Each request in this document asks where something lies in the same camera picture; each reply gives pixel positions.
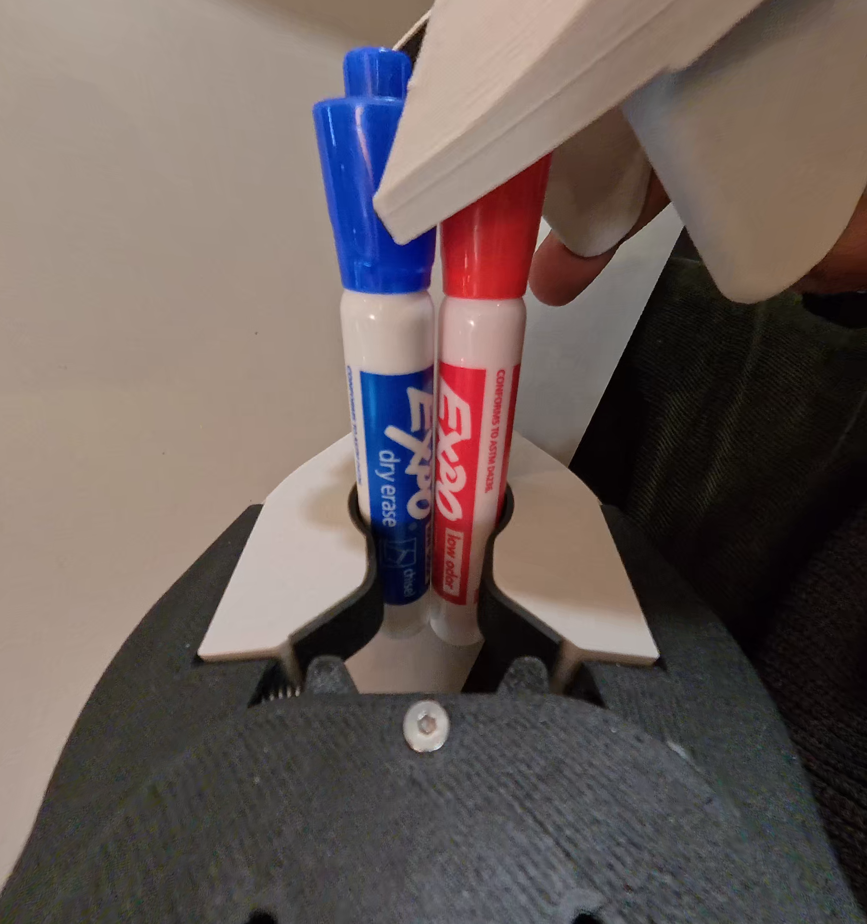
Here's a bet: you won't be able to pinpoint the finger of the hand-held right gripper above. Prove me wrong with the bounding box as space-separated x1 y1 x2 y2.
373 0 764 245
392 13 438 55

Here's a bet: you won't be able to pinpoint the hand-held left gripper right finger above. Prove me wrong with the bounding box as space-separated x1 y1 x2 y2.
483 432 662 695

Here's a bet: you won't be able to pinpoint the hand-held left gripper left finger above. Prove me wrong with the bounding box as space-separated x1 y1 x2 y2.
197 433 375 676

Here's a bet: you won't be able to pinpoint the blue dry erase marker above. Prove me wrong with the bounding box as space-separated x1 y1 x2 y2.
311 47 438 642

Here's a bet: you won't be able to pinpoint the red dry erase marker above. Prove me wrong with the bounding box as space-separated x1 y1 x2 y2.
428 152 553 645

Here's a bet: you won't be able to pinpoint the dark corduroy pants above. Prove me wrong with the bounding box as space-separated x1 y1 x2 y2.
571 234 867 651

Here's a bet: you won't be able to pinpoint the person's right hand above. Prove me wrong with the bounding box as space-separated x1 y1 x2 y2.
531 177 867 308

